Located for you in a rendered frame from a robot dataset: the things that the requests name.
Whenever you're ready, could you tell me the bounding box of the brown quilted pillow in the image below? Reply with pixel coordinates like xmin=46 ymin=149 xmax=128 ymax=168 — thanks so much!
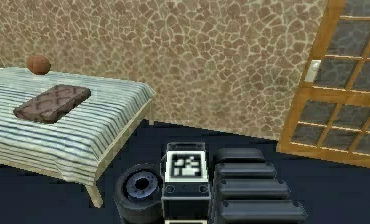
xmin=13 ymin=84 xmax=92 ymax=125

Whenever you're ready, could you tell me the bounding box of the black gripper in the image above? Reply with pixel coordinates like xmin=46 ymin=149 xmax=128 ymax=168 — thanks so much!
xmin=113 ymin=163 xmax=165 ymax=224

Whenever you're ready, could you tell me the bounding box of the wooden glazed door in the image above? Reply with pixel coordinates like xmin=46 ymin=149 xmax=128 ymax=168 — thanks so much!
xmin=276 ymin=0 xmax=370 ymax=170

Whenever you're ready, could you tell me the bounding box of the brown basketball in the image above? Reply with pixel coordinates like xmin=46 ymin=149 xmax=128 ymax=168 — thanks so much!
xmin=26 ymin=54 xmax=52 ymax=76

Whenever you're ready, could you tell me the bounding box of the white door handle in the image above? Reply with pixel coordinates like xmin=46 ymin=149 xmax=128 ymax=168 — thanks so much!
xmin=304 ymin=59 xmax=322 ymax=84

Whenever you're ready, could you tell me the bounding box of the striped bed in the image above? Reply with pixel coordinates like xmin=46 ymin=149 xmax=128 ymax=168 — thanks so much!
xmin=0 ymin=66 xmax=157 ymax=209

